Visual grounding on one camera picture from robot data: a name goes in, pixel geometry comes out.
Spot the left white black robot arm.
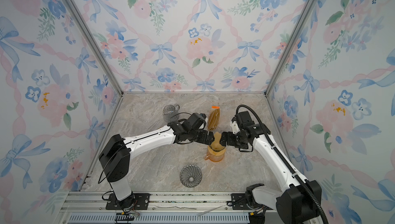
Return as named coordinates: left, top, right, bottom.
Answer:
left=98, top=113, right=215, bottom=210

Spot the clear grey glass dripper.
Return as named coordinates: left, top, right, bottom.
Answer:
left=180, top=165, right=203, bottom=188

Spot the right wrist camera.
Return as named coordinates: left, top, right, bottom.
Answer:
left=230, top=117, right=240, bottom=135

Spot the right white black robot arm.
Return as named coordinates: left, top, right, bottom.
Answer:
left=220, top=111, right=327, bottom=224

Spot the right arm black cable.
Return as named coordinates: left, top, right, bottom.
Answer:
left=236, top=104, right=329, bottom=224

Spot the orange coffee filter packet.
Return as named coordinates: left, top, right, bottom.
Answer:
left=207, top=106, right=221, bottom=130

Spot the clear grey glass pitcher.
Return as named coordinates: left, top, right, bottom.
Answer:
left=163, top=104, right=180, bottom=123

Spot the brown paper coffee filter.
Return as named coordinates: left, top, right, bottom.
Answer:
left=210, top=132, right=225, bottom=152

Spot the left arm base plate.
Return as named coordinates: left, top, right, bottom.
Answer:
left=105, top=193, right=151, bottom=211

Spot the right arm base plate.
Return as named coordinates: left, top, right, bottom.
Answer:
left=227, top=193, right=255, bottom=210

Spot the orange glass carafe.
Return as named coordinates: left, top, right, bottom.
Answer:
left=204, top=147, right=226, bottom=162

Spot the aluminium frame rail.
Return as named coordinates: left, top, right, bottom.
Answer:
left=55, top=192, right=282, bottom=224

